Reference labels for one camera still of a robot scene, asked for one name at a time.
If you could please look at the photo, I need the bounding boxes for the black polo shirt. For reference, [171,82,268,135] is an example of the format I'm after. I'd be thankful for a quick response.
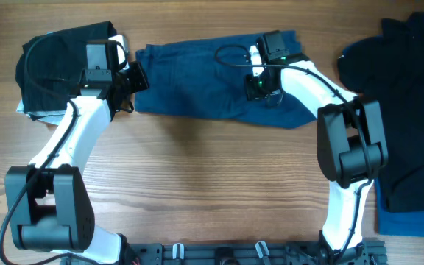
[337,12,424,213]

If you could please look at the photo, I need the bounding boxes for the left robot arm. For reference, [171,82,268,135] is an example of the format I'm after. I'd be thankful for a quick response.
[0,38,149,264]

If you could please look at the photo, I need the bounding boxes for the black folded garment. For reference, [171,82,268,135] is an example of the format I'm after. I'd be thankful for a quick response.
[15,21,117,121]

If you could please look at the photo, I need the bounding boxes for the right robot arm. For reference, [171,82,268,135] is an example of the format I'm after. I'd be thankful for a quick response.
[245,31,388,264]

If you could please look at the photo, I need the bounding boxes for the blue denim shorts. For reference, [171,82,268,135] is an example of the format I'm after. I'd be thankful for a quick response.
[135,34,315,129]

